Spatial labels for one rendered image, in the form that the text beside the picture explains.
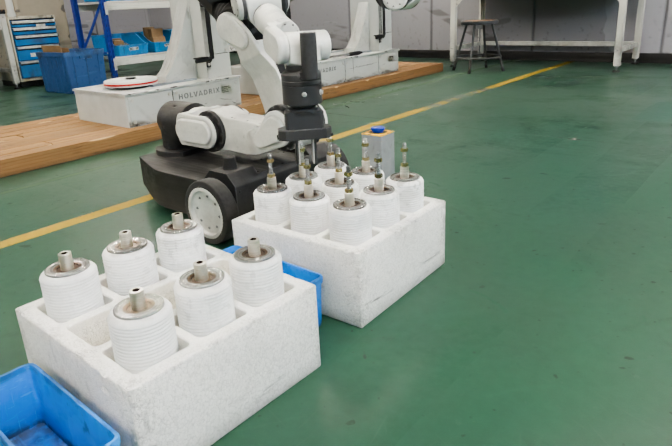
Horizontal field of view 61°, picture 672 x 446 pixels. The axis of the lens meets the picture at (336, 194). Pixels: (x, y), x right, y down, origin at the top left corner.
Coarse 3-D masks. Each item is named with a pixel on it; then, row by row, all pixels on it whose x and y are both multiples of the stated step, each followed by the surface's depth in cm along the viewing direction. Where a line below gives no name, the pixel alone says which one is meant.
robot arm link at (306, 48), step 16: (288, 32) 121; (304, 32) 119; (320, 32) 123; (304, 48) 118; (320, 48) 122; (288, 64) 122; (304, 64) 119; (288, 80) 122; (304, 80) 122; (320, 80) 125
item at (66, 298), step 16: (96, 272) 104; (48, 288) 99; (64, 288) 99; (80, 288) 100; (96, 288) 103; (48, 304) 101; (64, 304) 100; (80, 304) 101; (96, 304) 103; (64, 320) 101
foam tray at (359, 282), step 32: (256, 224) 138; (288, 224) 138; (416, 224) 138; (288, 256) 133; (320, 256) 127; (352, 256) 121; (384, 256) 128; (416, 256) 140; (352, 288) 124; (384, 288) 130; (352, 320) 126
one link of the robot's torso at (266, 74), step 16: (224, 16) 172; (224, 32) 174; (240, 32) 170; (240, 48) 172; (256, 48) 169; (256, 64) 172; (272, 64) 169; (256, 80) 176; (272, 80) 172; (272, 96) 174; (288, 144) 173; (304, 144) 176
